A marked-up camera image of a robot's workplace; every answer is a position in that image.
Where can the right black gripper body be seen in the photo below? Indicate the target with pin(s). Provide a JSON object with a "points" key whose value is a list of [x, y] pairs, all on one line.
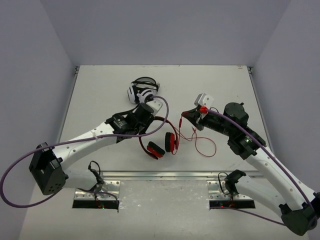
{"points": [[213, 122]]}

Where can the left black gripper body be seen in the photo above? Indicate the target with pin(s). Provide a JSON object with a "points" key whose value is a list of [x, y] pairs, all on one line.
{"points": [[139, 95]]}

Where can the red black headphones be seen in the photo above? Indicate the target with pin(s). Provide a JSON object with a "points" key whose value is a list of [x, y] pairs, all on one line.
{"points": [[158, 148]]}

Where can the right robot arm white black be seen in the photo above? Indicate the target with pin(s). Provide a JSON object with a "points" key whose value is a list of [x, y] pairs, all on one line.
{"points": [[296, 204]]}

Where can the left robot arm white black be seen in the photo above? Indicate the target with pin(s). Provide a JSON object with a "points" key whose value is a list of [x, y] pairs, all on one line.
{"points": [[51, 166]]}

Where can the white black headphones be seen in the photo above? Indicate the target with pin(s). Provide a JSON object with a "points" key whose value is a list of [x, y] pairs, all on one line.
{"points": [[141, 89]]}

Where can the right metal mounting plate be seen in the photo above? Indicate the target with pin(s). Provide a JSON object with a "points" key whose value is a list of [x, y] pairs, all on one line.
{"points": [[217, 191]]}

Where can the metal mounting plate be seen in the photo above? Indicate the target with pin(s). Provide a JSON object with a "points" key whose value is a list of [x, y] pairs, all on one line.
{"points": [[109, 192], [217, 191]]}

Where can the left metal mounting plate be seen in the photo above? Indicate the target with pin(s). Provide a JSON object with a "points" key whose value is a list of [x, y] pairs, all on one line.
{"points": [[109, 192]]}

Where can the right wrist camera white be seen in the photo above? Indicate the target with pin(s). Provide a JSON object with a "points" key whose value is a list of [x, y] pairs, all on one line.
{"points": [[204, 100]]}

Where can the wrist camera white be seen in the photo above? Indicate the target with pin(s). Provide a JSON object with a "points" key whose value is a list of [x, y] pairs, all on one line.
{"points": [[204, 100], [155, 105]]}

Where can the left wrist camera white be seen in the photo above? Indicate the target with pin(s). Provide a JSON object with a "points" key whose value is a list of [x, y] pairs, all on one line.
{"points": [[155, 105]]}

